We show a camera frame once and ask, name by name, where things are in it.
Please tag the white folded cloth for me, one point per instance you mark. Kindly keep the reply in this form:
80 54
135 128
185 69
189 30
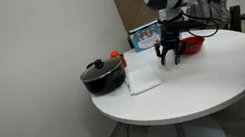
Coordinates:
143 80

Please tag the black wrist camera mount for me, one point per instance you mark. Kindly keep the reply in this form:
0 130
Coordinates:
186 25

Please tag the dark wooden chair post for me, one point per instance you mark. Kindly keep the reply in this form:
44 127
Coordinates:
235 18

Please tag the brown cardboard sheet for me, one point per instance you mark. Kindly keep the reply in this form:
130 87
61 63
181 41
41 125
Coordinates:
132 6

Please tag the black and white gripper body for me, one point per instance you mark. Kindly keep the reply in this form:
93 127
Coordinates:
170 34

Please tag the grey backpack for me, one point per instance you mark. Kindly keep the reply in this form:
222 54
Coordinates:
220 7

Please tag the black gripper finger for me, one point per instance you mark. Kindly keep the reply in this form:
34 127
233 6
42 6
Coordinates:
180 51
160 53

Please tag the blue picture box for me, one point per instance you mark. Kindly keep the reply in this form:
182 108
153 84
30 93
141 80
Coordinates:
144 39

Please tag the black cooking pot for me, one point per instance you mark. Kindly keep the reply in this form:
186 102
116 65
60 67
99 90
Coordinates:
104 81

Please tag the red plastic bowl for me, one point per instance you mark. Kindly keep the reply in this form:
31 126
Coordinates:
194 45

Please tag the glass pot lid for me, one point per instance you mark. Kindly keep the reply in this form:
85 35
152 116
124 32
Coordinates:
100 69

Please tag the small red cup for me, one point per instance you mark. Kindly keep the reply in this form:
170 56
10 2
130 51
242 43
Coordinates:
123 60

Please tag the orange ball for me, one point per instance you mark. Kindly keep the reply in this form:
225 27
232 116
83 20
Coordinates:
114 54

